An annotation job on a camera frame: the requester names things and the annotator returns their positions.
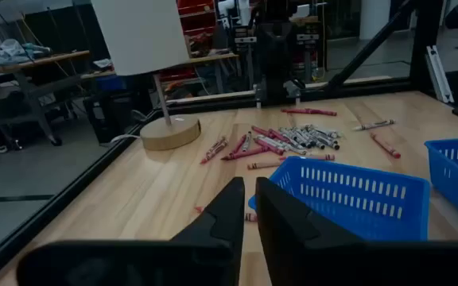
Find clear plastic bag pile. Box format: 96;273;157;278
0;38;52;68

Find white lamp cable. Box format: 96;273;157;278
109;133;142;145

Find blue storage bin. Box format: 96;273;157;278
95;74;127;93

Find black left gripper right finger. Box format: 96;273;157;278
254;176;458;286

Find silver aluminium extrusion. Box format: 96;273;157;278
425;44;455;105

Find wooden workbench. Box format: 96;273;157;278
0;49;91;153
80;52;241;104

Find red shelving unit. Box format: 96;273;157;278
159;0;219;87

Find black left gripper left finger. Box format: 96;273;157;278
16;176;246;286

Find white shade wooden table lamp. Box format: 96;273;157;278
91;0;202;152

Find black aluminium table frame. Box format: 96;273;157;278
0;0;444;279

